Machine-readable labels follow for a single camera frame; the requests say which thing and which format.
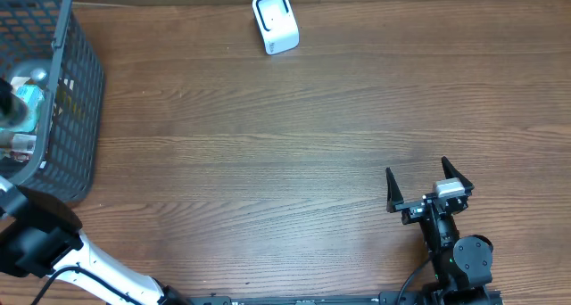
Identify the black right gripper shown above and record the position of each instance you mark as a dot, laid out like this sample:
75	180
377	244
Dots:
413	209

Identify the white barcode scanner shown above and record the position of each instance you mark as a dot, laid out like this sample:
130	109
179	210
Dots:
277	25

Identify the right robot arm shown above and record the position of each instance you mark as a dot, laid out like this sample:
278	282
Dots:
457	269

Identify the teal white tissue pack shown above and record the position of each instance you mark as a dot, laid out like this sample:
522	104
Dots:
33	97

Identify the grey plastic mesh basket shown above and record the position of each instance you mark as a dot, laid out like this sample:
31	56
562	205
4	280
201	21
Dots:
45	34

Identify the yellow oil bottle silver cap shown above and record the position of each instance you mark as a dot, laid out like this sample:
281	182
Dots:
39	77

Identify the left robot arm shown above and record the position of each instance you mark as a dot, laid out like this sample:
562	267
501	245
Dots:
46	239

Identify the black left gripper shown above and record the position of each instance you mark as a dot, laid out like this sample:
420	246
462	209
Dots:
6	107

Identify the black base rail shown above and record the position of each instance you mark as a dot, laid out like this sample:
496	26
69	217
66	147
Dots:
312	300

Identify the brown snack pouch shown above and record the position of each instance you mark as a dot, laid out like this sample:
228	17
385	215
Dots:
17	146

